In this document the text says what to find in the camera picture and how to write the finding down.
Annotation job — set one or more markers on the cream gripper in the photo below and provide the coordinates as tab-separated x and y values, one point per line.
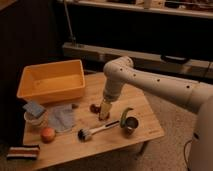
105	107

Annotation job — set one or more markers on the white dish brush black bristles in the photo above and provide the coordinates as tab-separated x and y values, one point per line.
86	133

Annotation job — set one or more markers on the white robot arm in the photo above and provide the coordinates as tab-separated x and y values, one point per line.
194	96

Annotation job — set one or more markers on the orange plastic tray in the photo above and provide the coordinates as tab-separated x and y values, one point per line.
52	82

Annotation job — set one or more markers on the dark red small object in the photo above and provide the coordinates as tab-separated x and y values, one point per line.
94	108

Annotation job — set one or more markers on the green chili pepper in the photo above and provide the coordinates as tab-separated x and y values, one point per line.
123	116

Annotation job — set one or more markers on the small brown nut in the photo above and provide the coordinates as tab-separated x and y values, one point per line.
75	106

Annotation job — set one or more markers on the grey blue cloth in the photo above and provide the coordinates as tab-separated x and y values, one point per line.
61	118

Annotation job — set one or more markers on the wooden table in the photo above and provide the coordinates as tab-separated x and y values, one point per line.
66	147

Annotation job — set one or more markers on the grey low shelf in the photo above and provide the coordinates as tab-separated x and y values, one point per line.
194	69

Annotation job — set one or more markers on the orange apple fruit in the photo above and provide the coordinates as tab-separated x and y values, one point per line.
47	134

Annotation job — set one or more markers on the blue sponge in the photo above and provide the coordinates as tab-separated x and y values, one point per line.
34	108

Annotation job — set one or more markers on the striped eraser block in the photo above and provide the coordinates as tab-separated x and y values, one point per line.
24	152

